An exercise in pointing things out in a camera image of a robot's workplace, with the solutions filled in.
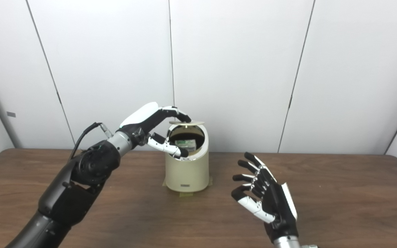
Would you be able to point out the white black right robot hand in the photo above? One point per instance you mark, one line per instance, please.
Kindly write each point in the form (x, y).
(277, 206)

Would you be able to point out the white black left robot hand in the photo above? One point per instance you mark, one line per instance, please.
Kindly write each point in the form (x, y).
(141, 117)

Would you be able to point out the green white milk carton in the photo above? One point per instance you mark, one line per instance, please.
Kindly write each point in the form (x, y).
(186, 144)

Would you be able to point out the cream-colored bin body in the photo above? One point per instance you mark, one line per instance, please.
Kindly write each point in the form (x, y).
(188, 172)

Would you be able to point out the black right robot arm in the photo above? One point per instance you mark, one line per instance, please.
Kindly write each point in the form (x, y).
(286, 242)

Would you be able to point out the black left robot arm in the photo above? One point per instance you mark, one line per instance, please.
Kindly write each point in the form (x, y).
(74, 193)

